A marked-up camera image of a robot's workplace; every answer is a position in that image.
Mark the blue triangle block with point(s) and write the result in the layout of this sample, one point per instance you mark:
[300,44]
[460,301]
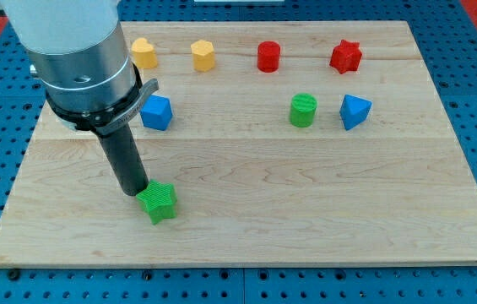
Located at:
[353,111]

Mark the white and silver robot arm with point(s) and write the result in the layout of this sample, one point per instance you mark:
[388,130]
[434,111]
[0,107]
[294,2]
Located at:
[78,51]

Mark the red cylinder block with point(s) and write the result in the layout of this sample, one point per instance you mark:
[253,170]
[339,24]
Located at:
[268,55]

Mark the wooden board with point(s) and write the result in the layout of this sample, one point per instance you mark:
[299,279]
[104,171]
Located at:
[254,191]

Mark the blue cube block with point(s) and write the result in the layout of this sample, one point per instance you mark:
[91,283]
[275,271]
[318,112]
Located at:
[156,113]

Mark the yellow heart block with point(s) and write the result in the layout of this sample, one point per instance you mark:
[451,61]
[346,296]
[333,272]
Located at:
[144,54]

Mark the green cylinder block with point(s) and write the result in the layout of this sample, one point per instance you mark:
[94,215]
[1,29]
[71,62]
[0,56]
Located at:
[303,108]

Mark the yellow hexagon block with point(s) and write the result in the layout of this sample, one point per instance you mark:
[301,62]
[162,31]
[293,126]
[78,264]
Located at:
[203,55]

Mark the green star block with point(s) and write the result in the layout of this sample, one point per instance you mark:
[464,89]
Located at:
[158,201]

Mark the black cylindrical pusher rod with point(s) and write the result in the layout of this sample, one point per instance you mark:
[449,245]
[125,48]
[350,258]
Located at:
[122,153]

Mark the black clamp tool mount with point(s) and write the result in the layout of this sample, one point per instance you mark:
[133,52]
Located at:
[85,113]

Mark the red star block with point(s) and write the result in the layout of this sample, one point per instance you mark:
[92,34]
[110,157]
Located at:
[346,56]

